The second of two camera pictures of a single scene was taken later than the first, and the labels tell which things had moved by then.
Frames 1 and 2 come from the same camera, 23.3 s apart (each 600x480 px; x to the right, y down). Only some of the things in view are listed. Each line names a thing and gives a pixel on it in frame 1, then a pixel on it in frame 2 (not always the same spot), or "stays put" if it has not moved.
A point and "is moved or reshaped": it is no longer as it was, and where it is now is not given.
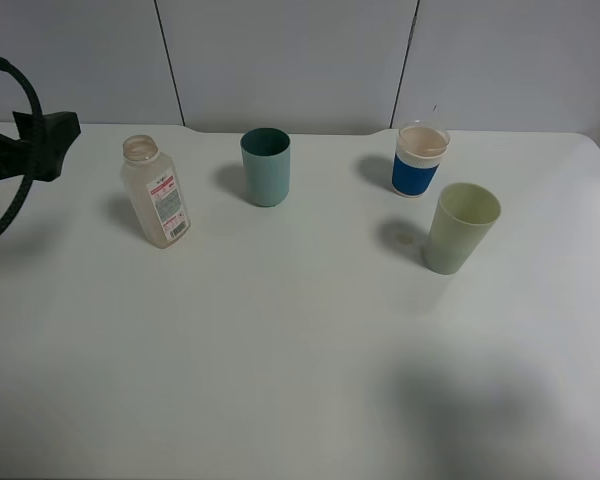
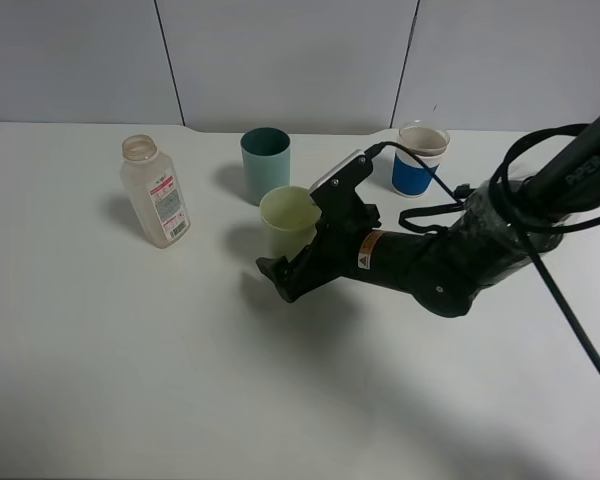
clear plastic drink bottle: x=156 y=191 stays put
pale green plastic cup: x=465 y=215 is moved or reshaped
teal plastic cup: x=266 y=155 stays put
